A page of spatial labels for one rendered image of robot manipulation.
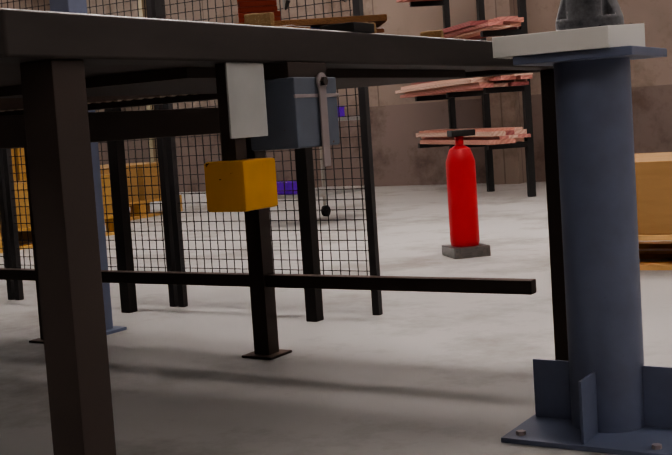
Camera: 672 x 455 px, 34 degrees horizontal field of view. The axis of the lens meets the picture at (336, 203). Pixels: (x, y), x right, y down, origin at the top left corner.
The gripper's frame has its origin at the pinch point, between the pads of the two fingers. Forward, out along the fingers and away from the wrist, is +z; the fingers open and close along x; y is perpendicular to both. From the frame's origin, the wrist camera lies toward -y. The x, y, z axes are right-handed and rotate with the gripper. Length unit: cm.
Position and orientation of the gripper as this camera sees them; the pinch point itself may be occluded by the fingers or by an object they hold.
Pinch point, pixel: (313, 6)
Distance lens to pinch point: 238.2
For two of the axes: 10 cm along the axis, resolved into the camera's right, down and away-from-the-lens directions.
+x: -8.7, 0.3, 4.8
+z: 0.6, 10.0, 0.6
